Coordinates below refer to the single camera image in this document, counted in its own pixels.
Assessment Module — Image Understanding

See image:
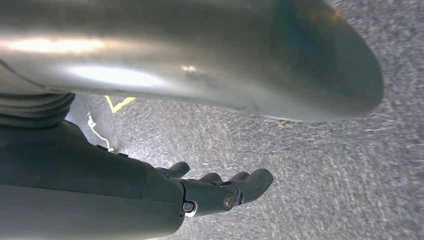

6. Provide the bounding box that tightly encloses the thin white cord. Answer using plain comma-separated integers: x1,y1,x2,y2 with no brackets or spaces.
86,111,115,153

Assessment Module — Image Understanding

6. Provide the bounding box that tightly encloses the silver robot body shell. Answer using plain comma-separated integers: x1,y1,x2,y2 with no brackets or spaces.
0,0,384,123

